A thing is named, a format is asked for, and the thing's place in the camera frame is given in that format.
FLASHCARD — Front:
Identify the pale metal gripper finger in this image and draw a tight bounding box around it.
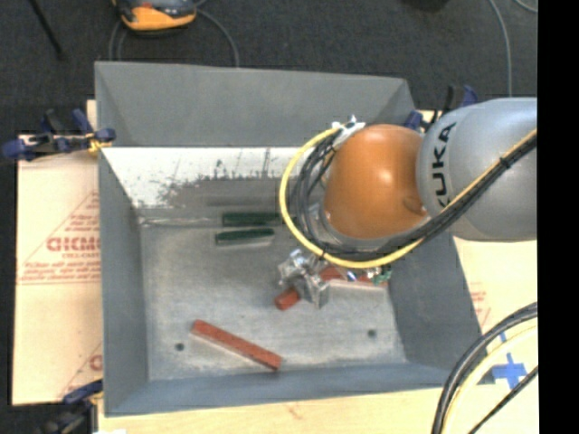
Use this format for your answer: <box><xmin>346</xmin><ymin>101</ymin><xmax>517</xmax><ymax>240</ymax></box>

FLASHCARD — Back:
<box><xmin>296</xmin><ymin>272</ymin><xmax>330</xmax><ymax>310</ymax></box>
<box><xmin>277</xmin><ymin>248</ymin><xmax>318</xmax><ymax>289</ymax></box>

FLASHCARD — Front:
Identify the red-brown block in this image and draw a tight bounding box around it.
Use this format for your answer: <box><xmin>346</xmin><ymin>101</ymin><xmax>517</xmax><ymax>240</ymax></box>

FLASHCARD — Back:
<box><xmin>272</xmin><ymin>286</ymin><xmax>303</xmax><ymax>312</ymax></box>
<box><xmin>189</xmin><ymin>318</ymin><xmax>284</xmax><ymax>372</ymax></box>

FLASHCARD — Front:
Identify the dark green flat block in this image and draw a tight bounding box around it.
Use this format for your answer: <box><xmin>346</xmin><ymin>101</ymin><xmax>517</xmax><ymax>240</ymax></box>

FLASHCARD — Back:
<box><xmin>214</xmin><ymin>227</ymin><xmax>276</xmax><ymax>247</ymax></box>

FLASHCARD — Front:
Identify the grey metal bin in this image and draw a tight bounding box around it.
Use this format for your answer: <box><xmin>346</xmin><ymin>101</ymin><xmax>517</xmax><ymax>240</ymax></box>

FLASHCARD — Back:
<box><xmin>92</xmin><ymin>61</ymin><xmax>483</xmax><ymax>418</ymax></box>

